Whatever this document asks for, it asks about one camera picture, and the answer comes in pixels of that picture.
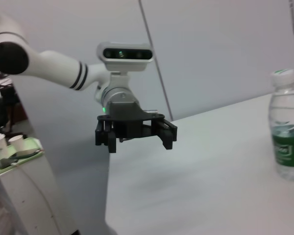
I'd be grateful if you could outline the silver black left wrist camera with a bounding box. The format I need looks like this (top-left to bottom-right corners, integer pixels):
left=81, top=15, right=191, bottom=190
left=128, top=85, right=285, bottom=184
left=97, top=42, right=154, bottom=72

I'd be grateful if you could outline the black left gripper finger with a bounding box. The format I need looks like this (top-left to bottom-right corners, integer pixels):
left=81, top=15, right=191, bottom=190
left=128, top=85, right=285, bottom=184
left=95, top=119, right=118, bottom=154
left=152, top=119, right=178, bottom=150

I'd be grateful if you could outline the pale green tray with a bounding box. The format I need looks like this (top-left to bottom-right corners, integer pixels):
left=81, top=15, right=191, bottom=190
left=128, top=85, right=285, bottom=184
left=0, top=137, right=45, bottom=179

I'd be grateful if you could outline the clear water bottle green label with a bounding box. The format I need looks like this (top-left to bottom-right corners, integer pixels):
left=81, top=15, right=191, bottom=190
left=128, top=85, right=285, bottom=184
left=269, top=69, right=294, bottom=182

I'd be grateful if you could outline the small dark grey box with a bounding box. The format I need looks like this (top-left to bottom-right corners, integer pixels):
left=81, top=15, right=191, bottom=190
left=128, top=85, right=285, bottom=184
left=0, top=158, right=18, bottom=169

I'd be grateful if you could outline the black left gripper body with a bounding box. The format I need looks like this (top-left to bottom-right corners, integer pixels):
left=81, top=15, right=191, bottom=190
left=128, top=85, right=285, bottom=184
left=97, top=101, right=167, bottom=138

